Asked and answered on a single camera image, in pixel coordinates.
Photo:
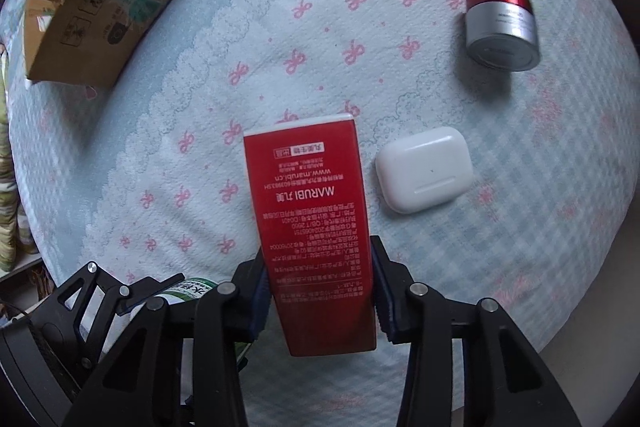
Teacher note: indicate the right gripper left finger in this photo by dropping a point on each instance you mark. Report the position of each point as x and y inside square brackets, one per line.
[176, 365]

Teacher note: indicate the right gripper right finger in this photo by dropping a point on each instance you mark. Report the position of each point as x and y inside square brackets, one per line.
[505, 381]

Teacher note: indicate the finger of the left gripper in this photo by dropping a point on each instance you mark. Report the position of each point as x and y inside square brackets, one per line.
[144, 289]
[75, 320]

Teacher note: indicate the green label white jar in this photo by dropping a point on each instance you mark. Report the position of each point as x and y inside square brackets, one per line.
[187, 290]

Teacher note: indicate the white earbuds case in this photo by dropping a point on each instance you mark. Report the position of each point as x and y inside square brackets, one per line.
[424, 170]

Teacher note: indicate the red Marubi cosmetic box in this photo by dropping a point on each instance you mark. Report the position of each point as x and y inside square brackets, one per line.
[310, 208]

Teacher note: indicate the red silver cream jar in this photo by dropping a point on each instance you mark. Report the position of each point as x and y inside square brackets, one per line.
[502, 34]

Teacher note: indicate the green patterned pillow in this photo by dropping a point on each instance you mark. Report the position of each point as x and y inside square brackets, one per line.
[16, 237]

